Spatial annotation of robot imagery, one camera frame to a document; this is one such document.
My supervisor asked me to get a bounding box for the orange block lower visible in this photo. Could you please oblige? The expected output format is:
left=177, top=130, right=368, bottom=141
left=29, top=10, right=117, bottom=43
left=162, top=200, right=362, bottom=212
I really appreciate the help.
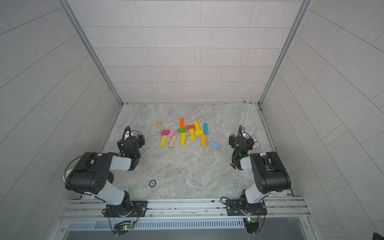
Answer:
left=201, top=134, right=207, bottom=147

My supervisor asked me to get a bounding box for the aluminium rail frame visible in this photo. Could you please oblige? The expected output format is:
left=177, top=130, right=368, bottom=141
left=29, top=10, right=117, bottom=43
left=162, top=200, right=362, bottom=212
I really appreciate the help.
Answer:
left=59, top=197, right=311, bottom=221

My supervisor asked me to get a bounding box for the tan wooden block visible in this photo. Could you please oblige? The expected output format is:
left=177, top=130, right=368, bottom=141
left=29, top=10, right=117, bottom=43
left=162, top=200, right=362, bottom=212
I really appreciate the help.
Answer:
left=168, top=135, right=177, bottom=149
left=155, top=122, right=166, bottom=132

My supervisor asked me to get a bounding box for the yellow block short vertical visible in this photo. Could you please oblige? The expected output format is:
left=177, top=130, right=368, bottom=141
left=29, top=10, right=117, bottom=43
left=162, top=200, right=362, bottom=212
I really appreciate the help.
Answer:
left=189, top=129, right=196, bottom=141

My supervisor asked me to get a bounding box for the orange block top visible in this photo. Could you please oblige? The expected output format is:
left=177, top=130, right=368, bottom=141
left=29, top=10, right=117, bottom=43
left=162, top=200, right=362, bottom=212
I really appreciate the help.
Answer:
left=180, top=118, right=185, bottom=128

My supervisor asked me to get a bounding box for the circuit board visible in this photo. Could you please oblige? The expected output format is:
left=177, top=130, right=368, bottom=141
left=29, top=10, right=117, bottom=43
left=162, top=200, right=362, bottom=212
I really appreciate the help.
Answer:
left=113, top=221, right=136, bottom=236
left=243, top=218, right=260, bottom=235

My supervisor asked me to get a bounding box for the light blue block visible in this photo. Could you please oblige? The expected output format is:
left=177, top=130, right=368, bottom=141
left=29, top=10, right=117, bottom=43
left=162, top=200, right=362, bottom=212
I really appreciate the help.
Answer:
left=210, top=141, right=220, bottom=150

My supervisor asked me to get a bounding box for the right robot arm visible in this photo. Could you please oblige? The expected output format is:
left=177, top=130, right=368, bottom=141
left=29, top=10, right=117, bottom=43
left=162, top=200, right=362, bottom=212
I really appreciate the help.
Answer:
left=229, top=126, right=291, bottom=212

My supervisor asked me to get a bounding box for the yellow block upper diagonal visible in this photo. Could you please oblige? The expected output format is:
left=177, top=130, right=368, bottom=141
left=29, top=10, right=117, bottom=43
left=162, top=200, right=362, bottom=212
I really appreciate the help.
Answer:
left=194, top=121, right=201, bottom=131

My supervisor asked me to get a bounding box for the yellow block small horizontal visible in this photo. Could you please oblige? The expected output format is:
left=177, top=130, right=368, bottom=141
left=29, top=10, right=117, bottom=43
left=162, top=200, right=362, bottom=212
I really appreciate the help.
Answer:
left=195, top=130, right=204, bottom=136

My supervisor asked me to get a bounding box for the right circuit board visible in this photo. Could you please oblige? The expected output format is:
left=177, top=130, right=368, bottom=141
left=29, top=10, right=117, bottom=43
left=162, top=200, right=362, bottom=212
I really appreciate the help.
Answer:
left=243, top=218, right=260, bottom=235

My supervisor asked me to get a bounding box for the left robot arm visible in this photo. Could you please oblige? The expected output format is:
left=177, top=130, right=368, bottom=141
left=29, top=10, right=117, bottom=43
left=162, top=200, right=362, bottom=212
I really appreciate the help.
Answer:
left=63, top=126, right=145, bottom=216

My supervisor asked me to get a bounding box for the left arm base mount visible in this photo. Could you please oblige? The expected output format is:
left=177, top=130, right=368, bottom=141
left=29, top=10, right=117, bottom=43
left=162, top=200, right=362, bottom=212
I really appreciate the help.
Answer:
left=102, top=201, right=148, bottom=218

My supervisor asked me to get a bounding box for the magenta block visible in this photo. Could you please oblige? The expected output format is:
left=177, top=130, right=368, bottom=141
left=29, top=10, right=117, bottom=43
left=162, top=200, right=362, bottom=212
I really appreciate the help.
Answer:
left=161, top=130, right=170, bottom=136

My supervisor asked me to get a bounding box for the green block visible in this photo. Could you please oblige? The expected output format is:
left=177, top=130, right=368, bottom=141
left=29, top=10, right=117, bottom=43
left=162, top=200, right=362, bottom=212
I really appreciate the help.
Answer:
left=177, top=128, right=187, bottom=133

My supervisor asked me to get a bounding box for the pink block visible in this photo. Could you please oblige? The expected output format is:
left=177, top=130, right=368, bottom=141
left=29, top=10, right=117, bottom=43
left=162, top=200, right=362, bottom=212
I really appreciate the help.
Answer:
left=168, top=130, right=176, bottom=138

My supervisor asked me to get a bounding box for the teal block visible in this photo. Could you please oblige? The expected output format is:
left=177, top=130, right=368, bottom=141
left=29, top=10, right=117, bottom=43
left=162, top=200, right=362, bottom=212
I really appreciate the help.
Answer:
left=203, top=123, right=208, bottom=135

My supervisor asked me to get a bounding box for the small printed card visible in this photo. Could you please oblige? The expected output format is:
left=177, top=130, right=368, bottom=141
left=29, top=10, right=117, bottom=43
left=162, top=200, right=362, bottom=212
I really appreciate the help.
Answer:
left=252, top=137, right=261, bottom=150

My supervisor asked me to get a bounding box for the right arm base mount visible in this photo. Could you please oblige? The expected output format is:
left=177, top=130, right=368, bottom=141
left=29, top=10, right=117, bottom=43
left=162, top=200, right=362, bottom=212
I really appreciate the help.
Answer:
left=224, top=199, right=268, bottom=217

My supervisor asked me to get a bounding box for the orange block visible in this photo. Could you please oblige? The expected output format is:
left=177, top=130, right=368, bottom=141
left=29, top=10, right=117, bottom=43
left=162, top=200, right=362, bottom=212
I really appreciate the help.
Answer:
left=201, top=134, right=207, bottom=147
left=180, top=118, right=185, bottom=128

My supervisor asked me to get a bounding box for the left circuit board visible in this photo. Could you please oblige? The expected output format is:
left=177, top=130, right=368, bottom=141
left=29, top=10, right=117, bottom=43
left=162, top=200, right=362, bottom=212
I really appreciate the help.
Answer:
left=113, top=221, right=136, bottom=236

